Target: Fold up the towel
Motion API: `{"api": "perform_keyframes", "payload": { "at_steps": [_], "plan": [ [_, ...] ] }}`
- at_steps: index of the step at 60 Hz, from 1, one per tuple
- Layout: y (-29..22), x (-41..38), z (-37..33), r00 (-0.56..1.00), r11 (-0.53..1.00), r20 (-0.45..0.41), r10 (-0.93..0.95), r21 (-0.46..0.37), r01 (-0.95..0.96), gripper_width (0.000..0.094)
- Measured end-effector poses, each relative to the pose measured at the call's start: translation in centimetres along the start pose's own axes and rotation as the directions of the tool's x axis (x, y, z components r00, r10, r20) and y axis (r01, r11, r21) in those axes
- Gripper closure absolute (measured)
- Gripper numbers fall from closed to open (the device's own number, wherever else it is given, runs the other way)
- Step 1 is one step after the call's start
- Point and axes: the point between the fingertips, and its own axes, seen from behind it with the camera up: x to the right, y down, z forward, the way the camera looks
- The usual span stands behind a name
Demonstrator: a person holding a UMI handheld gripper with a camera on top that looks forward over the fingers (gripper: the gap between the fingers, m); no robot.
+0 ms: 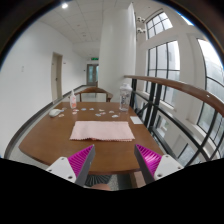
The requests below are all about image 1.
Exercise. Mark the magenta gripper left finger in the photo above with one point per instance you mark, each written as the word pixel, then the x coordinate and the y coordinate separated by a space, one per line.
pixel 74 168

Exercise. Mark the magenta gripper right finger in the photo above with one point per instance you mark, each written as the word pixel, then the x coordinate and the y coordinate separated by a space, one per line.
pixel 153 165

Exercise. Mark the pink towel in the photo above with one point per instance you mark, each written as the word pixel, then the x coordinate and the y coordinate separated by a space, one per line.
pixel 102 130

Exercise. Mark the white paper card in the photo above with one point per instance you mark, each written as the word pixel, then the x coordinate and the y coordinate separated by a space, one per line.
pixel 136 120

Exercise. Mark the wooden handrail with black railing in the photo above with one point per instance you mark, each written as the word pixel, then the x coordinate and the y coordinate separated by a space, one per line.
pixel 187 122

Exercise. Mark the small pink-capped bottle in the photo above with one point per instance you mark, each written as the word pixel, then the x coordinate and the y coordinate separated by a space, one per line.
pixel 73 102

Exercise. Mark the wooden chair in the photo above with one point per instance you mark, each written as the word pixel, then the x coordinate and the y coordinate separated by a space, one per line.
pixel 95 90

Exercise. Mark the clear plastic water bottle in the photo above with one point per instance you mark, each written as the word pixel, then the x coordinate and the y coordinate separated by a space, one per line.
pixel 125 96

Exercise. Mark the glass double door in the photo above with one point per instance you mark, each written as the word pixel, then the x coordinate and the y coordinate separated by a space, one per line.
pixel 92 74

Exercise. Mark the grey door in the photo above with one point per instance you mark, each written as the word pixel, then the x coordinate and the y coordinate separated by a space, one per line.
pixel 56 70

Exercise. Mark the green exit sign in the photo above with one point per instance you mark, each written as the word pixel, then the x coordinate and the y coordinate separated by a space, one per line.
pixel 94 59

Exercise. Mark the white round pillar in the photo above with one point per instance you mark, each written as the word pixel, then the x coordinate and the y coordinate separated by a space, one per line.
pixel 117 56

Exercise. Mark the ceiling light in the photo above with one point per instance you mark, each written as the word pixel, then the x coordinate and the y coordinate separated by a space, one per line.
pixel 64 6

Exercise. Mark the security camera lower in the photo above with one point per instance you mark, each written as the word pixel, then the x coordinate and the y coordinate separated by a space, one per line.
pixel 140 30

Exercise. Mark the security camera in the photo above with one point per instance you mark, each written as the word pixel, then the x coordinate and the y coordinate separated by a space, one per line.
pixel 140 19
pixel 140 30

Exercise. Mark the security camera upper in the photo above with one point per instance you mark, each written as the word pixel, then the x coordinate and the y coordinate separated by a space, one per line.
pixel 140 19

